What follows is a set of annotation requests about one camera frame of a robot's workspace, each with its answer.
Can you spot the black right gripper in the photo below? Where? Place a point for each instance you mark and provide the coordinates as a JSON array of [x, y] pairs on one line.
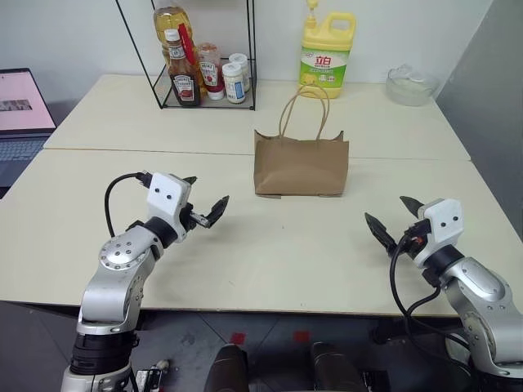
[[417, 239]]

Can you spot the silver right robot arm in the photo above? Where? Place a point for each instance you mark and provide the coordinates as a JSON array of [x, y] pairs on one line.
[[482, 286]]

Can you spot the red ketchup bottle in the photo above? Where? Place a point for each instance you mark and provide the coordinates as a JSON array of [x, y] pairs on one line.
[[209, 73]]

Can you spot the dark rounded shape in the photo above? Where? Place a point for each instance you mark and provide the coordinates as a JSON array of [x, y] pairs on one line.
[[333, 367], [229, 367]]

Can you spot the yellow detergent bottle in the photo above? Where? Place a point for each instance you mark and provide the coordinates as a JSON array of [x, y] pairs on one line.
[[324, 61]]

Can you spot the grey laptop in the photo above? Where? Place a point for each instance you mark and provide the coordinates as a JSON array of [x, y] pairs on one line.
[[20, 106]]

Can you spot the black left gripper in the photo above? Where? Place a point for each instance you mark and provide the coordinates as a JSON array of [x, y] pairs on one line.
[[192, 218]]

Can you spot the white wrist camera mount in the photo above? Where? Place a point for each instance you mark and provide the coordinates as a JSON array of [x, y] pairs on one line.
[[443, 220], [163, 196]]

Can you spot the yellow cooking oil bottle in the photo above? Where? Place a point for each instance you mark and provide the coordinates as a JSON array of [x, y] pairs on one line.
[[169, 18]]

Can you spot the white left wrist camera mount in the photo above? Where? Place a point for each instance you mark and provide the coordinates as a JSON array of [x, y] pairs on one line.
[[163, 196]]

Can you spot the white seasoning jar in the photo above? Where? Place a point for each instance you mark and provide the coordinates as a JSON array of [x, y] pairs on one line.
[[234, 85], [241, 59]]

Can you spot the clear glass bowl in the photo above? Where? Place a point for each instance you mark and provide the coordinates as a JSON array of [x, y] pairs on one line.
[[410, 87]]

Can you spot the dark brown sauce bottle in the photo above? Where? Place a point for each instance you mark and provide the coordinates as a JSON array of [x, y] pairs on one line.
[[184, 87]]

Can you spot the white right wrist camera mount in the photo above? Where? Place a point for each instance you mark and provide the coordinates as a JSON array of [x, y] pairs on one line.
[[443, 220]]

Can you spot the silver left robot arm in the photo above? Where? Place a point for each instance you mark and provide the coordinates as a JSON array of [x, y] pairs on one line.
[[118, 253]]

